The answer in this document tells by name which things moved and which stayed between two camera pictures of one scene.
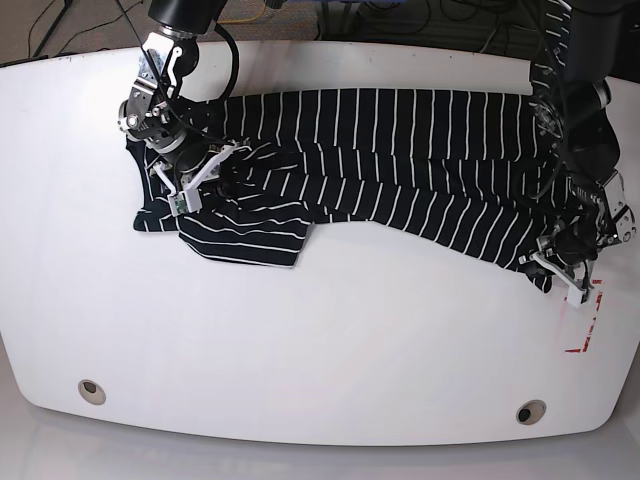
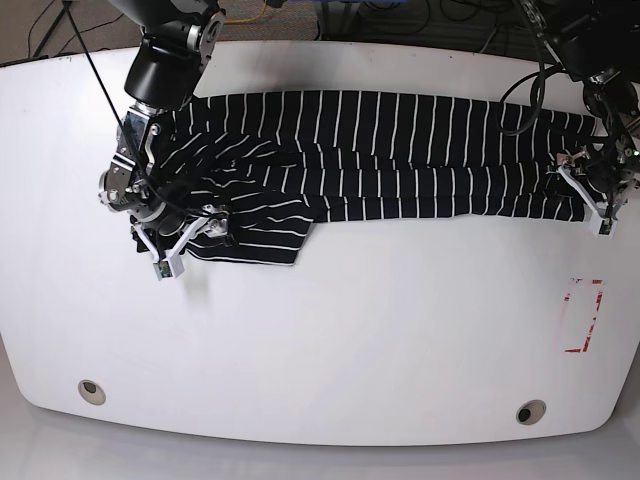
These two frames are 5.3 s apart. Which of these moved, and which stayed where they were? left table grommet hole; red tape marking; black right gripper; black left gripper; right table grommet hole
Moved: black right gripper; black left gripper
Stayed: red tape marking; right table grommet hole; left table grommet hole
